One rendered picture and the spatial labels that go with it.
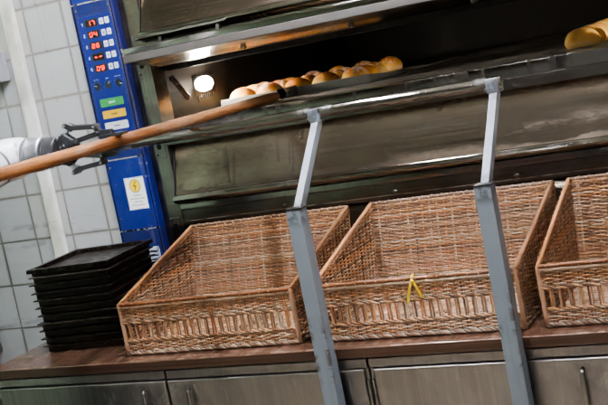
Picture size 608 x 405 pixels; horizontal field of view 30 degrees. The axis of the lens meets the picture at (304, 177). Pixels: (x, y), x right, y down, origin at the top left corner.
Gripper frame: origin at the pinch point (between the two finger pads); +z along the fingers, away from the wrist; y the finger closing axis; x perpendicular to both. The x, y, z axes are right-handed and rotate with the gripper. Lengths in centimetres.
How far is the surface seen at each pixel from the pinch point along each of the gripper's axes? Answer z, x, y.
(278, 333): 21, -24, 58
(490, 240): 86, -12, 36
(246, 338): 12, -24, 59
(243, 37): 10, -58, -20
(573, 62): 98, -72, 3
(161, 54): -18, -58, -20
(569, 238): 93, -58, 48
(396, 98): 61, -35, 3
